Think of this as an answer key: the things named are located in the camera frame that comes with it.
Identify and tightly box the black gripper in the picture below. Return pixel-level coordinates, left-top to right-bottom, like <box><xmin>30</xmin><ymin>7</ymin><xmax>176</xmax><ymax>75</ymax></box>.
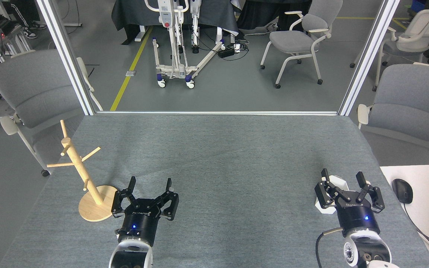
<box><xmin>111</xmin><ymin>176</ymin><xmax>179</xmax><ymax>242</ymax></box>
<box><xmin>314</xmin><ymin>168</ymin><xmax>385</xmax><ymax>237</ymax></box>

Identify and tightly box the white faceted cup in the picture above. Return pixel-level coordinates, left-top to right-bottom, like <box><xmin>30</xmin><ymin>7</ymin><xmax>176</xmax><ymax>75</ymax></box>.
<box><xmin>315</xmin><ymin>175</ymin><xmax>349</xmax><ymax>215</ymax></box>

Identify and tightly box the wooden cup rack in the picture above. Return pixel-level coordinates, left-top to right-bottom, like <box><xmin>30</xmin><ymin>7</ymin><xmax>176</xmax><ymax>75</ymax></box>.
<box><xmin>47</xmin><ymin>119</ymin><xmax>121</xmax><ymax>223</ymax></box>

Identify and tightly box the black computer mouse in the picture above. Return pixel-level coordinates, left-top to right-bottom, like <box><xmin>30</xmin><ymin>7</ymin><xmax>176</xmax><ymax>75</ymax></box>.
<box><xmin>392</xmin><ymin>179</ymin><xmax>413</xmax><ymax>204</ymax></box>

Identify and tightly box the white desk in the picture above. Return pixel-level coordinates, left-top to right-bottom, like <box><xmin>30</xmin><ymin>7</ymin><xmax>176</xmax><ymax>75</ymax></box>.
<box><xmin>380</xmin><ymin>164</ymin><xmax>429</xmax><ymax>268</ymax></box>

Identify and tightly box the grey chair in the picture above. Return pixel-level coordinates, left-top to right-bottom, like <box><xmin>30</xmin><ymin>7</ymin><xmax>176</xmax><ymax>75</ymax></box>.
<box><xmin>0</xmin><ymin>49</ymin><xmax>103</xmax><ymax>177</ymax></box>
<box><xmin>260</xmin><ymin>0</ymin><xmax>343</xmax><ymax>89</ymax></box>
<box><xmin>357</xmin><ymin>63</ymin><xmax>429</xmax><ymax>164</ymax></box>

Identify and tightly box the white stand on wheels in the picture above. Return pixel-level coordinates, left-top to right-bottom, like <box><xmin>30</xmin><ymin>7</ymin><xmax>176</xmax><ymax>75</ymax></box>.
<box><xmin>144</xmin><ymin>0</ymin><xmax>227</xmax><ymax>89</ymax></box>

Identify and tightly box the white mesh chair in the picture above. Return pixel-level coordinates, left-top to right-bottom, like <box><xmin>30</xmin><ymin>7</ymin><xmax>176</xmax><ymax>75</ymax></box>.
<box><xmin>350</xmin><ymin>8</ymin><xmax>429</xmax><ymax>92</ymax></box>

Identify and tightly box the black table cloth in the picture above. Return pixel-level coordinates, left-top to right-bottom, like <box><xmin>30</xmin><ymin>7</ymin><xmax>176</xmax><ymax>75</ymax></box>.
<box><xmin>111</xmin><ymin>0</ymin><xmax>239</xmax><ymax>45</ymax></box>
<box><xmin>237</xmin><ymin>0</ymin><xmax>312</xmax><ymax>31</ymax></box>

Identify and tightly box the person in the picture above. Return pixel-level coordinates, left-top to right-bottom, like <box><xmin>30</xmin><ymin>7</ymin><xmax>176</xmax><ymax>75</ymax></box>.
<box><xmin>12</xmin><ymin>0</ymin><xmax>47</xmax><ymax>39</ymax></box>

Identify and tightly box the metal equipment cart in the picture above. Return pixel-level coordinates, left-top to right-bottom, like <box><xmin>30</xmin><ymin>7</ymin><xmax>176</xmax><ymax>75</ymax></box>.
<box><xmin>0</xmin><ymin>19</ymin><xmax>32</xmax><ymax>64</ymax></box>

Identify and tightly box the black mouse cable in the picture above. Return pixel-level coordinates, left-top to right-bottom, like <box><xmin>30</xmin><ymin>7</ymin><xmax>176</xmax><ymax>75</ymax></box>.
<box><xmin>403</xmin><ymin>203</ymin><xmax>429</xmax><ymax>261</ymax></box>

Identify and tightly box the silver table edge rail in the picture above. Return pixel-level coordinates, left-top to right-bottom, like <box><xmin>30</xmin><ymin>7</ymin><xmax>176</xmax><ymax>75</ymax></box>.
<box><xmin>95</xmin><ymin>111</ymin><xmax>339</xmax><ymax>116</ymax></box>

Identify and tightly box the silver post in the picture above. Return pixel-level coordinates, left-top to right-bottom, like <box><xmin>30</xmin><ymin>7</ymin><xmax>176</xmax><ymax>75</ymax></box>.
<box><xmin>36</xmin><ymin>0</ymin><xmax>103</xmax><ymax>116</ymax></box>
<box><xmin>338</xmin><ymin>0</ymin><xmax>401</xmax><ymax>116</ymax></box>

